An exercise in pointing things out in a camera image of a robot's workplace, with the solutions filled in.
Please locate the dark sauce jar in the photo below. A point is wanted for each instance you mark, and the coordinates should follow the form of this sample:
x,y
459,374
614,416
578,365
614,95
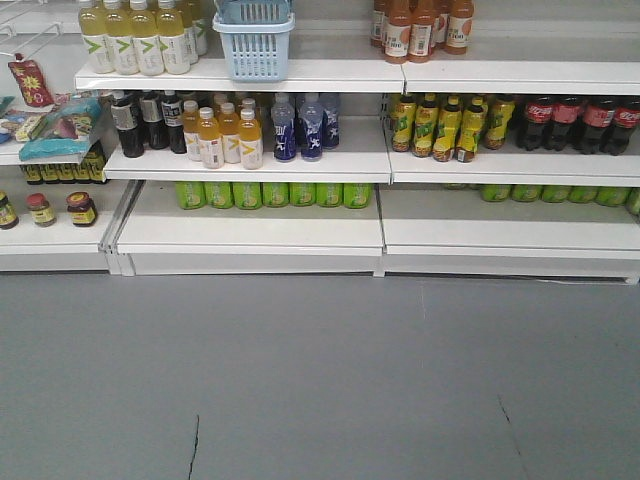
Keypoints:
x,y
8,216

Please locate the orange C100 drink bottle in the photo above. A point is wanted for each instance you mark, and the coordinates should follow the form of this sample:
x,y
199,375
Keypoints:
x,y
423,21
459,27
397,31

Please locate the green drink bottle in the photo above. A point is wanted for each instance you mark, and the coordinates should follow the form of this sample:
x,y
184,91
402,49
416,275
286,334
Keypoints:
x,y
190,194
302,194
219,195
329,195
357,195
247,195
275,194

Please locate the blue sports drink bottle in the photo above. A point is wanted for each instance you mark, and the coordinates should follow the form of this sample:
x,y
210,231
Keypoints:
x,y
311,113
283,116
330,127

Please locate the red snack pouch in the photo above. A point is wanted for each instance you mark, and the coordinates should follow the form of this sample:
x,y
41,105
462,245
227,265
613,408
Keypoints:
x,y
31,82

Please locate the orange juice bottle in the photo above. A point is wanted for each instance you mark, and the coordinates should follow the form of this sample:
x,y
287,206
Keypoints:
x,y
190,129
228,120
250,136
209,139

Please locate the light blue plastic basket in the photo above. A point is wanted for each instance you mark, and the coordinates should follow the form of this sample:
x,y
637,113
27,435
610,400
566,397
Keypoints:
x,y
255,38

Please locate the teal snack bag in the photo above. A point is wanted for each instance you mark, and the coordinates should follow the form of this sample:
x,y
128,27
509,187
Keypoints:
x,y
70,130

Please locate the white shelf unit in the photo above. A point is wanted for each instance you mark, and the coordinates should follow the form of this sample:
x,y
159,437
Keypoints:
x,y
414,223

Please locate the dark cola bottle red label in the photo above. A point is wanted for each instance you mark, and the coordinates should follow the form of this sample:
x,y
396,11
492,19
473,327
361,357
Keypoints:
x,y
596,118
565,113
537,114
625,121

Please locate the sauce jar red lid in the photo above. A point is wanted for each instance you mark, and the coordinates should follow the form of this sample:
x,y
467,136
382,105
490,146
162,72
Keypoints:
x,y
81,208
41,210

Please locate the pale green juice bottle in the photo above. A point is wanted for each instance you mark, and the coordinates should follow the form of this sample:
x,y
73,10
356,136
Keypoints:
x,y
91,18
172,38
120,37
145,39

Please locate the yellow lemon tea bottle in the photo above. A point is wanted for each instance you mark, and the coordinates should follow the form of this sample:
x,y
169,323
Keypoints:
x,y
499,115
449,122
473,120
425,124
403,122

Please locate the dark tea bottle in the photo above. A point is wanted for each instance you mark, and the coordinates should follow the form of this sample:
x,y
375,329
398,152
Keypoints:
x,y
125,119
152,115
172,109

